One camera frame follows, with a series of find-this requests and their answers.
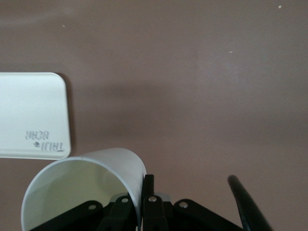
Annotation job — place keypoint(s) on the white plastic cup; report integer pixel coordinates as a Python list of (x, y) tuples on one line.
[(72, 183)]

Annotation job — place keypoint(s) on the white bear print tray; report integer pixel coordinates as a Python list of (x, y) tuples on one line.
[(31, 108)]

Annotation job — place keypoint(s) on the brown table cover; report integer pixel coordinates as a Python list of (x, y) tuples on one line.
[(168, 84)]

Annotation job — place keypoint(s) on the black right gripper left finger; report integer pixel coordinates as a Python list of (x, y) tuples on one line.
[(121, 214)]

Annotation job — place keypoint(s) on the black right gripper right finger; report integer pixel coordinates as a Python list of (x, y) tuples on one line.
[(152, 211)]

